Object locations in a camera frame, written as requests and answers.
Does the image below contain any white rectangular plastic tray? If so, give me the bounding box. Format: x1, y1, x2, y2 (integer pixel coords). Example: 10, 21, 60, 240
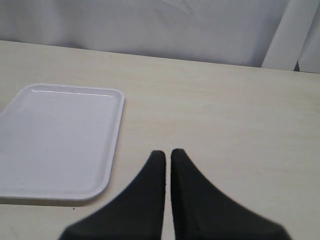
0, 84, 125, 202

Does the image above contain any white backdrop curtain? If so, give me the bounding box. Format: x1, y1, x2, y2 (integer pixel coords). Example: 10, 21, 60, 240
0, 0, 320, 73

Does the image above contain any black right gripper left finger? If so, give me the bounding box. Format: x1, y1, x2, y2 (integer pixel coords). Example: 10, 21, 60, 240
59, 150, 166, 240

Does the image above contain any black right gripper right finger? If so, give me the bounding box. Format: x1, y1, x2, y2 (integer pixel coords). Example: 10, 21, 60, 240
170, 148, 291, 240

